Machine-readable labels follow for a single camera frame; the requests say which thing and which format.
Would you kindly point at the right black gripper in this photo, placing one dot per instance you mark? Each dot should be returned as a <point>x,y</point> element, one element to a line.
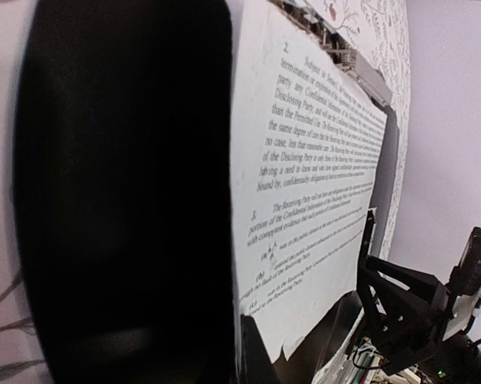
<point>406,326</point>

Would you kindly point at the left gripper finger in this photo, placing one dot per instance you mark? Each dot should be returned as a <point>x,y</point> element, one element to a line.
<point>254,363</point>

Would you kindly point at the printed paper sheet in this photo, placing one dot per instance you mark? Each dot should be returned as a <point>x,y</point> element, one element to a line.
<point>305,145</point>

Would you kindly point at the black clip folder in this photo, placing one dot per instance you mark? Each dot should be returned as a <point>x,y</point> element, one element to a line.
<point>121,195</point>

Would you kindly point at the floral tablecloth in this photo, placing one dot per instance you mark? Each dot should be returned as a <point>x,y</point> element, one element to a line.
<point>378,29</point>

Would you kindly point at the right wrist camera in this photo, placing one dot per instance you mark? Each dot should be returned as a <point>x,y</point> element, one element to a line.
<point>470,265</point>

